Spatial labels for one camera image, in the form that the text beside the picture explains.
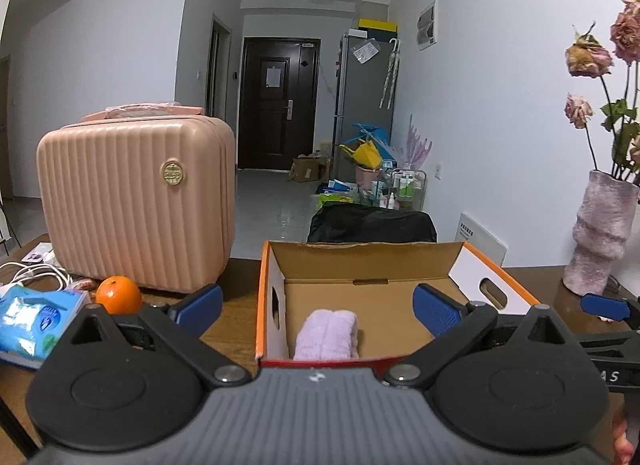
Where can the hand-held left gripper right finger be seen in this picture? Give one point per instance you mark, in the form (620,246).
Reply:
(435,312)

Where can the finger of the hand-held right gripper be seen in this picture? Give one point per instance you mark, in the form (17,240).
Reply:
(605,306)
(610,345)

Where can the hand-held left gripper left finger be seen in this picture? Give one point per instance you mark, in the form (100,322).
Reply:
(200,302)

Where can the orange cardboard box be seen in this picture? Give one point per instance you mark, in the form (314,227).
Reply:
(360,257)

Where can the lilac towel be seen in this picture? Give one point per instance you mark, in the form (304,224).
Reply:
(325,335)

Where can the person's right hand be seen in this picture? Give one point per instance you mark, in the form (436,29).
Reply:
(620,437)

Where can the pink textured vase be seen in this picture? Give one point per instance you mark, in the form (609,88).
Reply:
(597,230)

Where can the orange fruit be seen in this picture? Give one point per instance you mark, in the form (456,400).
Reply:
(119,295)

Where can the black bag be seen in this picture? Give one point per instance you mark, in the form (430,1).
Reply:
(370,225)

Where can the metal cart with bottles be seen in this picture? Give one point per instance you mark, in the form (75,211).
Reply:
(405,185)

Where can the pink ribbed suitcase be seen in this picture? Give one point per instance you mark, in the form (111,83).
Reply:
(125,195)

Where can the pink bucket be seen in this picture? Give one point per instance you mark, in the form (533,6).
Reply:
(367,176)

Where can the pile of packets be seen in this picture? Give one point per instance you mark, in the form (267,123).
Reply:
(335,195)

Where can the blue tissue pack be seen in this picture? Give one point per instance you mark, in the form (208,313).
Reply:
(35,317)

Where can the purple feather decoration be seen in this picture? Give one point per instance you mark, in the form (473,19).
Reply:
(417,147)

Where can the small white booklet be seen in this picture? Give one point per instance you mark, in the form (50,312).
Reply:
(40,251)

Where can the brown carton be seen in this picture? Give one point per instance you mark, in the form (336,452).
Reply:
(307,167)

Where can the blue folding stool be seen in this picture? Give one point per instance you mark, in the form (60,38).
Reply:
(372,132)

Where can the dark brown door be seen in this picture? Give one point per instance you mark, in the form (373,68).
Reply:
(277,120)

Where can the grey refrigerator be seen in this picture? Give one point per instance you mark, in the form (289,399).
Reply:
(360,95)

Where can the side room door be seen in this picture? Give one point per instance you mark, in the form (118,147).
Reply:
(215,70)

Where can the white paper notice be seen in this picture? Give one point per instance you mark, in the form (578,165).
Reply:
(272,76)

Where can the white folded umbrella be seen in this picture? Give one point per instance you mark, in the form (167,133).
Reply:
(387,80)

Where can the bunch of dried roses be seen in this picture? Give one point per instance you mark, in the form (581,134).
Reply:
(587,55)

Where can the clear plastic bag on refrigerator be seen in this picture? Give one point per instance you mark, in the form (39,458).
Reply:
(365,50)

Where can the white electrical panel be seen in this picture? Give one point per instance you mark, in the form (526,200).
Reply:
(427,25)

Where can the yellow box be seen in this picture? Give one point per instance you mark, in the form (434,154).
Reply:
(377,24)

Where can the white wall heater panel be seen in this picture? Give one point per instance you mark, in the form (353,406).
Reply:
(480,240)

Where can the white wall socket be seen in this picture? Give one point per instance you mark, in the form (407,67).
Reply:
(438,171)

